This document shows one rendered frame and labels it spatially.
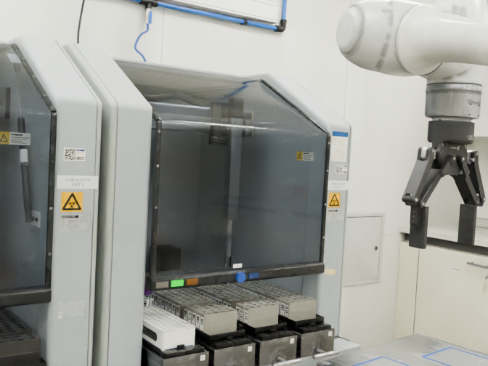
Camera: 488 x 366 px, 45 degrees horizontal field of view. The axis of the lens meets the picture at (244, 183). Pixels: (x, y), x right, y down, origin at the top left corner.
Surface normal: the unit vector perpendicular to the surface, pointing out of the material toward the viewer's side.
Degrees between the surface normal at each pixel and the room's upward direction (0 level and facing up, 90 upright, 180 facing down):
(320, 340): 90
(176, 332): 90
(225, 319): 90
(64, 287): 90
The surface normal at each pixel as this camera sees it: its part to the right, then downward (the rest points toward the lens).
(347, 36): -0.93, -0.07
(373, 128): 0.59, 0.07
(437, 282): -0.81, -0.01
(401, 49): -0.17, 0.42
